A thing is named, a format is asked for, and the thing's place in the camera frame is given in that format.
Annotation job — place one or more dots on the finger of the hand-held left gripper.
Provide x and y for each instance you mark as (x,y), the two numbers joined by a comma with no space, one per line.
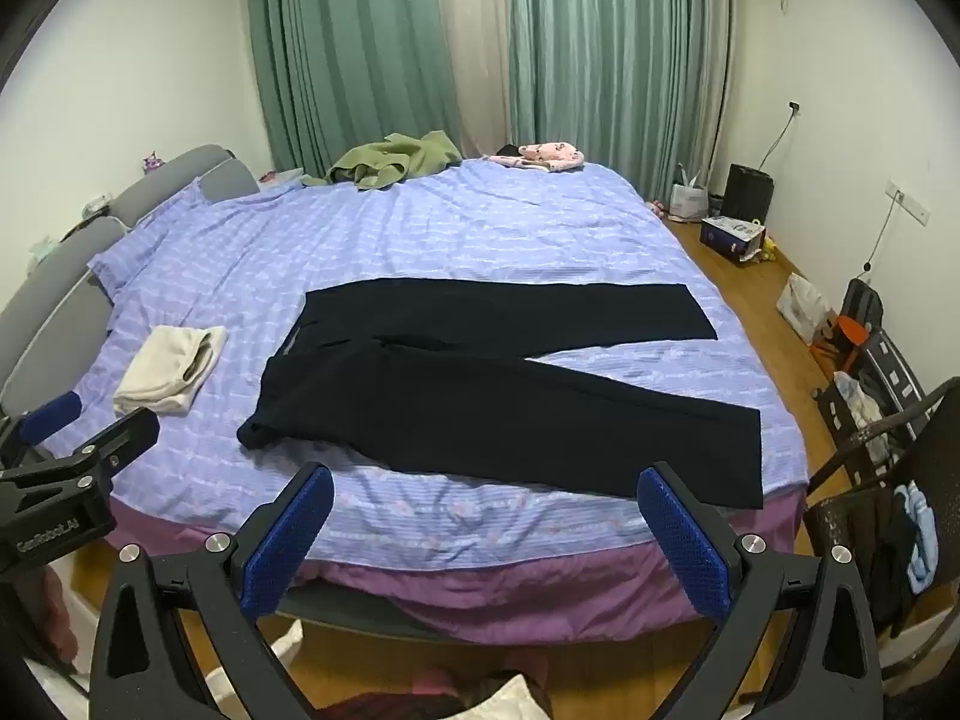
(120,442)
(49,416)

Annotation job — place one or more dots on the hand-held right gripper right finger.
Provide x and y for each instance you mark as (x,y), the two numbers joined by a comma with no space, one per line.
(686,547)

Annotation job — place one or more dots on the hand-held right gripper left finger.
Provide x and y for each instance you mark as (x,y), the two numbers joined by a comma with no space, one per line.
(289,540)

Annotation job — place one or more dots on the black pants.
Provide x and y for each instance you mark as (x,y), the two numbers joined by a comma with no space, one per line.
(450,405)

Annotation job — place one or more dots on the cream folded garment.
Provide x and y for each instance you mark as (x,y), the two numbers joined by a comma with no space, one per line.
(161,367)

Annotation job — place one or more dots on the grey padded headboard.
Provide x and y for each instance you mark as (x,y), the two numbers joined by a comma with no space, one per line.
(52,300)

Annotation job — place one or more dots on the black chair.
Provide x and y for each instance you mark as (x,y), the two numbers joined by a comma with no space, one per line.
(840,532)

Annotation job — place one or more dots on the purple floral pillow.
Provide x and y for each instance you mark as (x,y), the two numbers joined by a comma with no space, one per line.
(150,232)

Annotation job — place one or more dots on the pile of light clothes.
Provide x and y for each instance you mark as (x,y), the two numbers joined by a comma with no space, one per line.
(859,405)

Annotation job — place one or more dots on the light blue garment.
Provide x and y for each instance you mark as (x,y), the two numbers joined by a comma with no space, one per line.
(922,532)

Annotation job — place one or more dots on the white cloth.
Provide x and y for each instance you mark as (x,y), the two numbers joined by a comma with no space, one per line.
(502,701)

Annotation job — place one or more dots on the large white plastic bag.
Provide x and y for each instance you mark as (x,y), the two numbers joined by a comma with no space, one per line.
(801,307)

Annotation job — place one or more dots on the orange stool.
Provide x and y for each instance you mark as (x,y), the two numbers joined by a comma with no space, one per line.
(847,334)

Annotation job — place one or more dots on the black laundry basket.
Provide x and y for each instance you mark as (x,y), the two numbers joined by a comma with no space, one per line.
(892,375)

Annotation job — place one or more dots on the yellow toy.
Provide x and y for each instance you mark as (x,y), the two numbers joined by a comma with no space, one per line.
(768,249)

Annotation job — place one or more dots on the blue cardboard box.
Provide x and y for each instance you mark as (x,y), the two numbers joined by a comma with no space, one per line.
(727,236)

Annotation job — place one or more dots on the pink plush toy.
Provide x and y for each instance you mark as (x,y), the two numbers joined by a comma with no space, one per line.
(657,207)

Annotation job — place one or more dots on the purple floral bed sheet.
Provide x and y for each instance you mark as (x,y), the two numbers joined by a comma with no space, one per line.
(525,240)

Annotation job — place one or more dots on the green garment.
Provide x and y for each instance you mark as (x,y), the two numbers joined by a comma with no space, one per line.
(390,157)

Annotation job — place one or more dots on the pink patterned garment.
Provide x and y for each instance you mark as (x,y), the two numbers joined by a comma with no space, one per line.
(544,155)

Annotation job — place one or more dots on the green curtain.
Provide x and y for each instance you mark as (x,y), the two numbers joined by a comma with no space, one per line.
(352,52)
(615,52)

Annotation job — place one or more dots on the white sheer curtain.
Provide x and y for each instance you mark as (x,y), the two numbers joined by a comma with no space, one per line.
(472,52)

